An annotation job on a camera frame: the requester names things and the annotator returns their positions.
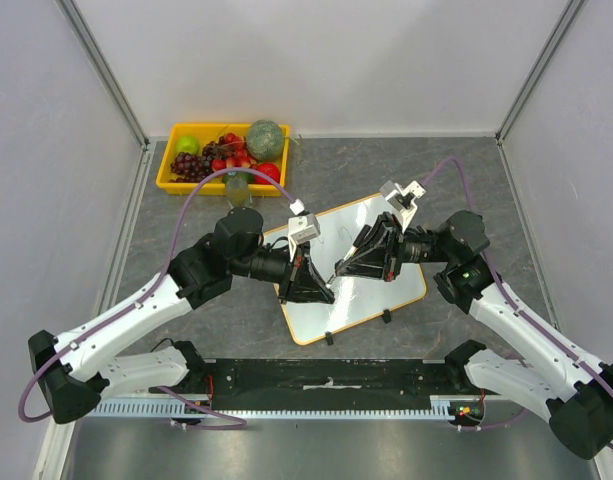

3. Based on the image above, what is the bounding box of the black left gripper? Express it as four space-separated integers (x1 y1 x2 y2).
231 238 334 304

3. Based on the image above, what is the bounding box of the yellow framed whiteboard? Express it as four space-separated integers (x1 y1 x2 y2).
282 194 427 346

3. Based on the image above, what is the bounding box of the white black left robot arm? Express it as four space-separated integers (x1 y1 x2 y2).
28 208 335 424

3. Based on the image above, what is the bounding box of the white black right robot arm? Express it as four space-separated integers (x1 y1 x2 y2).
335 210 613 460

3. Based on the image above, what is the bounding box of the black right whiteboard foot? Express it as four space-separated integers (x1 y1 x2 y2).
381 309 392 324

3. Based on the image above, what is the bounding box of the red tomato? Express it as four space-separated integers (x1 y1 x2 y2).
255 162 281 185

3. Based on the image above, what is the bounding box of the green avocado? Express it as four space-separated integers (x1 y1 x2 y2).
222 171 254 184

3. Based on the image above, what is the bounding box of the red cherry bunch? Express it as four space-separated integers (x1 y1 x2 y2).
205 132 257 171

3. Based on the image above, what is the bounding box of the green netted melon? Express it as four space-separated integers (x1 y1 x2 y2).
246 120 284 161

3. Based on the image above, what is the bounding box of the dark purple grape bunch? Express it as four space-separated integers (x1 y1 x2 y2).
169 142 214 183

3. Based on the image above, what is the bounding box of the yellow plastic fruit tray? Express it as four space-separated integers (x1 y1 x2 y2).
156 121 291 197

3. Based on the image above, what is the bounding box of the green apple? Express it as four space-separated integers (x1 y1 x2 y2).
175 135 200 155

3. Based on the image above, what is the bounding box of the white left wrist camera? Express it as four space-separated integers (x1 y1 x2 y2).
287 213 320 251

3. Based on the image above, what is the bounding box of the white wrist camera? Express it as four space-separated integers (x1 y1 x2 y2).
287 213 320 251
379 181 426 232

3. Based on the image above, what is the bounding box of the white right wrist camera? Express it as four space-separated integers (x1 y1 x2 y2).
379 181 426 232

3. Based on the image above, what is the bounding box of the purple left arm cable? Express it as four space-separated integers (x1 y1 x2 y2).
18 168 307 431

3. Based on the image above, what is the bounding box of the light blue cable duct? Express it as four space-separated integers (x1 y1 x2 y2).
78 395 460 420

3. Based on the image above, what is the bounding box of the aluminium frame post left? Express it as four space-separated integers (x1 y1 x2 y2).
56 0 150 150

